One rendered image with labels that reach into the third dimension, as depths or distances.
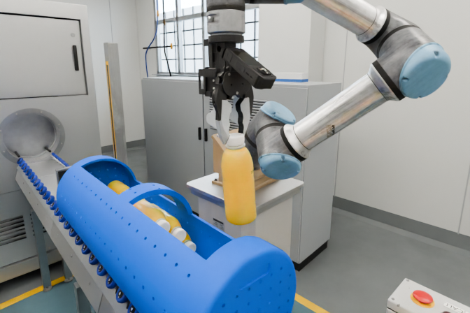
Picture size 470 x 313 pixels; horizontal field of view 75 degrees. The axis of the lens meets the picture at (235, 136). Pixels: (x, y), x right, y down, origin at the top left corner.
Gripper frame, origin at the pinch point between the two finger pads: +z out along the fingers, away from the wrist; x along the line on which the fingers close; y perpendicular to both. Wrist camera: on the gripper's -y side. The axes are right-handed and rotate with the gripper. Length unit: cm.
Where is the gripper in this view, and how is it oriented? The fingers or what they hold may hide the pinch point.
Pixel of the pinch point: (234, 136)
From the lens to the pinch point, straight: 63.5
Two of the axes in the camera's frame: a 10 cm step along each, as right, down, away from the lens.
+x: -7.4, 1.6, -6.5
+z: 0.2, 9.7, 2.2
